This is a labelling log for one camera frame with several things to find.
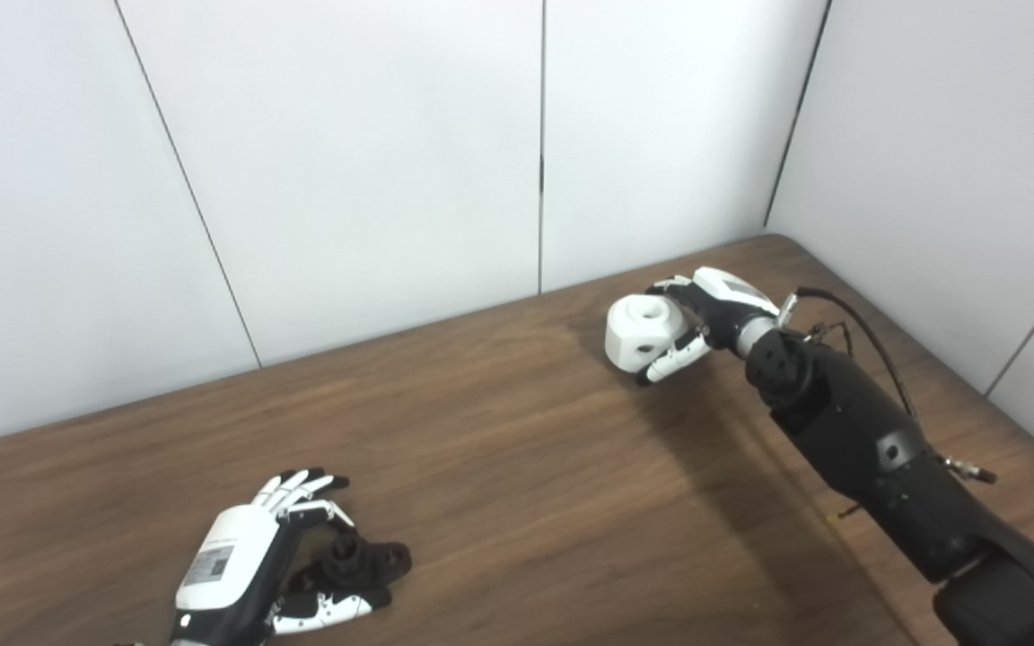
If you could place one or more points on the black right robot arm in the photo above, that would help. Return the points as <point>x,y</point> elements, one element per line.
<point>867,431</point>

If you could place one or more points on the black flanged holder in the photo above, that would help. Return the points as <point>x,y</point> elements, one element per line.
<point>364,565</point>

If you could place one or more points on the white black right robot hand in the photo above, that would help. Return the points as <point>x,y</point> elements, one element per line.
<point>723,305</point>

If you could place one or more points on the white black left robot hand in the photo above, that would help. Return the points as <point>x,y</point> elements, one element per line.
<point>225,565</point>

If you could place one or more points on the round white plastic piece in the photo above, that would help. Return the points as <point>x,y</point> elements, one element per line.
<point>638,336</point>

